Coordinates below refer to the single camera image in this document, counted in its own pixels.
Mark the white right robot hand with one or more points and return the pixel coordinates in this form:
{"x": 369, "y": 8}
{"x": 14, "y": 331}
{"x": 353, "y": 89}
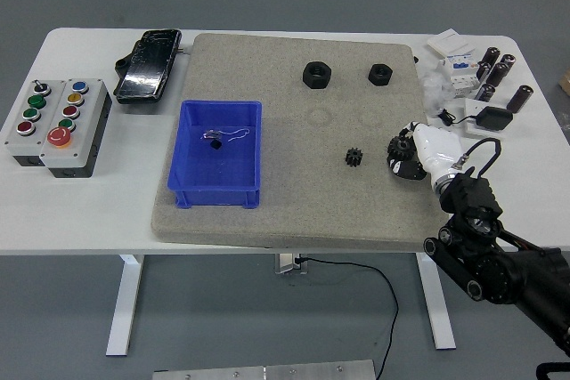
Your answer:
{"x": 438, "y": 148}

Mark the large black gear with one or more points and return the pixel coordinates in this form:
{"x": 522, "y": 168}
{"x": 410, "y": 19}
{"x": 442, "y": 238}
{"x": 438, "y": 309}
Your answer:
{"x": 401, "y": 147}

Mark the small black gear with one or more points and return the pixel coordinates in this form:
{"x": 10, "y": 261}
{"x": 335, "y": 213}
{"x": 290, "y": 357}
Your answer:
{"x": 355, "y": 157}

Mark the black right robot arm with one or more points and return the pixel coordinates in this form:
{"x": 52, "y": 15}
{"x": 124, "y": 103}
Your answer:
{"x": 494, "y": 273}

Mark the small black hex nut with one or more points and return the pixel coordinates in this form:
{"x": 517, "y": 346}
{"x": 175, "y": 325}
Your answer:
{"x": 380, "y": 74}

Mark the large black hex nut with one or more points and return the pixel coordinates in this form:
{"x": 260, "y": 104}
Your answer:
{"x": 316, "y": 74}

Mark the table control box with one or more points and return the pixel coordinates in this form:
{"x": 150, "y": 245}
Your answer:
{"x": 287, "y": 264}

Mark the blue plastic box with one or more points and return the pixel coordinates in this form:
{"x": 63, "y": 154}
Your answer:
{"x": 196, "y": 175}

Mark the grey emergency-stop control box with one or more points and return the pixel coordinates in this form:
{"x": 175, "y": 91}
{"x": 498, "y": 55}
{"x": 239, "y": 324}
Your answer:
{"x": 80, "y": 139}

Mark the grey four-button control box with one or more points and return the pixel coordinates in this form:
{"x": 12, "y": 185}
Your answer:
{"x": 31, "y": 131}

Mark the crumpled clear plastic bag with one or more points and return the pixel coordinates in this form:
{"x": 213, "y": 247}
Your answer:
{"x": 435, "y": 91}

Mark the black cylindrical capacitor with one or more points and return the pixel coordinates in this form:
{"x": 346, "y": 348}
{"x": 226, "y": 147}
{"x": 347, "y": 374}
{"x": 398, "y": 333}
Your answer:
{"x": 492, "y": 56}
{"x": 499, "y": 74}
{"x": 507, "y": 61}
{"x": 487, "y": 92}
{"x": 482, "y": 72}
{"x": 520, "y": 99}

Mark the white circuit breaker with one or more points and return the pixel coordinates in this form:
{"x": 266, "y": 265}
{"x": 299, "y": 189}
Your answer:
{"x": 461, "y": 73}

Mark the brown cardboard piece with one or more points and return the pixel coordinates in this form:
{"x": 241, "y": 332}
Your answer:
{"x": 565, "y": 82}

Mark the grey-brown foam mat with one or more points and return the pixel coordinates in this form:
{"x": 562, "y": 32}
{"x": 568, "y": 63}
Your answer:
{"x": 289, "y": 184}

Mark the white table leg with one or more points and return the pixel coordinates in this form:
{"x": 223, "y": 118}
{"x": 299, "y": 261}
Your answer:
{"x": 124, "y": 304}
{"x": 438, "y": 309}

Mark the tiny black cube part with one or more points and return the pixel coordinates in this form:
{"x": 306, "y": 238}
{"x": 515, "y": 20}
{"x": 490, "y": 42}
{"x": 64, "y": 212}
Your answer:
{"x": 216, "y": 145}

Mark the grey metal plate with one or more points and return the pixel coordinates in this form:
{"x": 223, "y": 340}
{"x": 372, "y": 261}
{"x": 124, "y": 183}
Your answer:
{"x": 267, "y": 372}

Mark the black device in plastic wrap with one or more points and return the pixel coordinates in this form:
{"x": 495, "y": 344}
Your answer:
{"x": 144, "y": 66}

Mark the white wall switch plate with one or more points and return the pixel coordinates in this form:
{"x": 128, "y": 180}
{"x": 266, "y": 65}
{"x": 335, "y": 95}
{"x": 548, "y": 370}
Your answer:
{"x": 450, "y": 43}

